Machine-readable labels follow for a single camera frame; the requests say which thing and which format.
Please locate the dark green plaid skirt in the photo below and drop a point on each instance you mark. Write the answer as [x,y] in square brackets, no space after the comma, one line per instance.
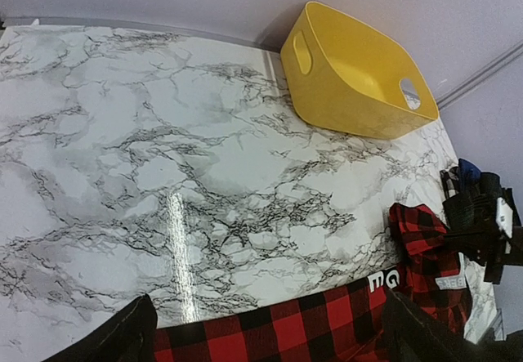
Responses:
[474,204]

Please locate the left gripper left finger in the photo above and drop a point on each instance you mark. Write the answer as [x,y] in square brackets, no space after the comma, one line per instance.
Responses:
[126,336]

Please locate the yellow plastic basket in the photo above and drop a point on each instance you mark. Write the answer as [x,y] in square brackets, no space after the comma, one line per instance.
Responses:
[346,76]

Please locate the red black plaid shirt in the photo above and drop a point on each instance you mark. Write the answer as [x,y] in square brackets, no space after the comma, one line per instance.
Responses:
[343,323]

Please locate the folded blue garment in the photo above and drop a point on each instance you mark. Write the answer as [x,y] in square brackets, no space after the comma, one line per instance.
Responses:
[469,173]

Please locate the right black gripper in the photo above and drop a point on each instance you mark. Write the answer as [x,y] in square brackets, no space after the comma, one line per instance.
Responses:
[507,250]

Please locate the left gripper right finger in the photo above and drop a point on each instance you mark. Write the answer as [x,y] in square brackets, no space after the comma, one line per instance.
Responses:
[411,334]

